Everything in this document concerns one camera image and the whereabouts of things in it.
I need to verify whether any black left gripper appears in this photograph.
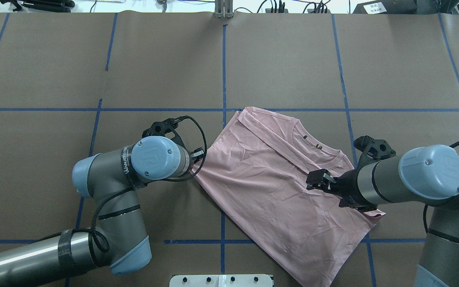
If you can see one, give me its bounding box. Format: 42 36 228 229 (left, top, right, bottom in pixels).
182 147 206 176

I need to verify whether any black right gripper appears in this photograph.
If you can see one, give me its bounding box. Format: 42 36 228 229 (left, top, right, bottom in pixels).
306 169 378 212

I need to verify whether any pink Snoopy t-shirt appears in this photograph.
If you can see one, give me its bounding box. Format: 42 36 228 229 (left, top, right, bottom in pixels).
195 106 384 287

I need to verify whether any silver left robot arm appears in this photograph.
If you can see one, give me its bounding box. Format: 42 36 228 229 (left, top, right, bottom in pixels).
0 136 206 287

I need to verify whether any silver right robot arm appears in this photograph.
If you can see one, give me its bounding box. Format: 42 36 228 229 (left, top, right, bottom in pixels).
306 141 459 287

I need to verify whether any orange black connector block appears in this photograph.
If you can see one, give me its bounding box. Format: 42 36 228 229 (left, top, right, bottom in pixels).
265 0 288 14

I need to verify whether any brown table mat blue grid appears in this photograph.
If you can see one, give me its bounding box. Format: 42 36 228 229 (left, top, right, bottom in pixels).
0 11 459 287

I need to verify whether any black box with label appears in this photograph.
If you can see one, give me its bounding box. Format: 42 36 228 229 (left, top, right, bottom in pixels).
352 0 417 14

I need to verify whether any black folded tripod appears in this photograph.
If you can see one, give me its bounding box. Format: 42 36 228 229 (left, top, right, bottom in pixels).
0 0 75 13

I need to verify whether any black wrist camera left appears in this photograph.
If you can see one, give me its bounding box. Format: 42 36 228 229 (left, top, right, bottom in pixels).
142 116 186 148

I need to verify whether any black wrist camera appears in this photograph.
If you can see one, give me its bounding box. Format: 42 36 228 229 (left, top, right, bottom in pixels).
142 116 186 148
353 136 396 170

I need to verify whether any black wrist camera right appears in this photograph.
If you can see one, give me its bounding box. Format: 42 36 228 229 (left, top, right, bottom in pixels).
353 136 396 170

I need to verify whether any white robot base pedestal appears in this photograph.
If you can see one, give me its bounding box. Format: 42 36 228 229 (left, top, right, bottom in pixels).
169 274 275 287

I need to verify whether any aluminium frame post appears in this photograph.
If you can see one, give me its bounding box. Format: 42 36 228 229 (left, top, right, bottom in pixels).
214 0 234 19

